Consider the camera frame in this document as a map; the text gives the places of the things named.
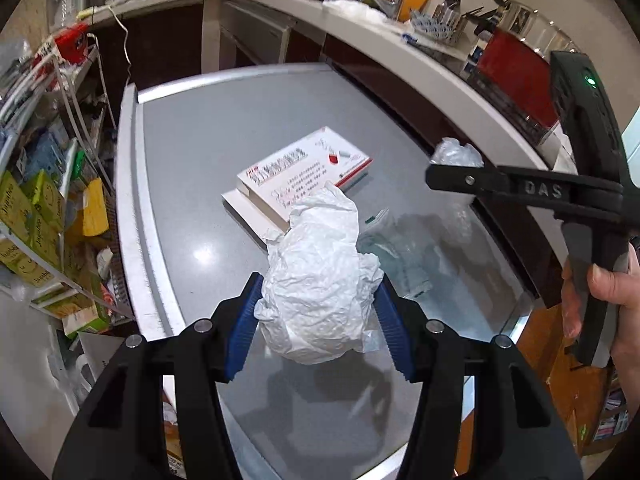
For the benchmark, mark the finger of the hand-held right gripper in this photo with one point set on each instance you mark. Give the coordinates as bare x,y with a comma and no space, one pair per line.
500,182

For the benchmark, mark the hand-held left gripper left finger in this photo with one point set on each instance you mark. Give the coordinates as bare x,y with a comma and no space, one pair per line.
242,335

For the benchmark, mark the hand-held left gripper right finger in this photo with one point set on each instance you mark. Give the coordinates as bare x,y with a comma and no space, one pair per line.
395,335

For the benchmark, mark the white plastic bag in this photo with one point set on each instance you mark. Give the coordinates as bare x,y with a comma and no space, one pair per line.
85,365
315,285

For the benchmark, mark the person's right hand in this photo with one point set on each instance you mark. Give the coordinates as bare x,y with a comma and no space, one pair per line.
625,287

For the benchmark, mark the black cooktop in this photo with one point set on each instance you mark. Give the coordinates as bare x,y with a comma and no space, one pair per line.
515,120

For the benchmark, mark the clear plastic bag green mark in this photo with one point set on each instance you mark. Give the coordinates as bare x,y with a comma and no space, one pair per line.
400,255

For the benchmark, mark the red toaster appliance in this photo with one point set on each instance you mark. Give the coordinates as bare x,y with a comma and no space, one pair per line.
515,75

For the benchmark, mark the steel pot with lid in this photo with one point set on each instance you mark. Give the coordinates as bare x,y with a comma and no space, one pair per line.
545,27

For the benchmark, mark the flat white box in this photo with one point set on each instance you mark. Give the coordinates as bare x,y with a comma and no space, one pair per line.
245,210

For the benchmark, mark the white green box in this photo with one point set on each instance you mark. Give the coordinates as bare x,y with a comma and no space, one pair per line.
87,320

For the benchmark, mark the metal utensil holder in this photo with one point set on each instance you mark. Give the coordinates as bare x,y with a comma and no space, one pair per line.
450,25

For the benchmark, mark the small blue wrapper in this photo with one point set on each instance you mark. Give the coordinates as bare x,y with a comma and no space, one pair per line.
410,37

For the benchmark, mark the blue white patterned dish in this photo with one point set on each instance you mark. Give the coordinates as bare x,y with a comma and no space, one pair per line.
431,25

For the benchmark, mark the white red medicine box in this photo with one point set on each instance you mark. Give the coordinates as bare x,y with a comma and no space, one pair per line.
300,170

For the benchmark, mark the yellow packet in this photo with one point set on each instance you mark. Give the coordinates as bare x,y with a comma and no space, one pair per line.
95,207

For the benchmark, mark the white cloth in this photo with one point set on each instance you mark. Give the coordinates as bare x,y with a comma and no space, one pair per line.
355,9

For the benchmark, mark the yellow green box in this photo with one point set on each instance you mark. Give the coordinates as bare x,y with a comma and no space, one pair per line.
15,200
25,262
45,200

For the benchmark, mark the stack of printed booklets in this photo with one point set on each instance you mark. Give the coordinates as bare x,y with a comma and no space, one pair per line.
612,410

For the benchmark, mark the blue packets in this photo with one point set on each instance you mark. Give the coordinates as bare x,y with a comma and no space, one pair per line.
42,150

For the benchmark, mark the white trolley rack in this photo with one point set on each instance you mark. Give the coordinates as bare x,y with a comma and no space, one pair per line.
65,110

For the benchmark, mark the white under-counter appliance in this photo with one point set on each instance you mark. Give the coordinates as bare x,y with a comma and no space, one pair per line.
255,30

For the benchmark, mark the red snack packet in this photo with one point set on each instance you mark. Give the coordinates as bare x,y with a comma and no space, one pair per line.
72,42

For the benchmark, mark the yellow cloth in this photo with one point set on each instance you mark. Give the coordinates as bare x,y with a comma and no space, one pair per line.
89,11

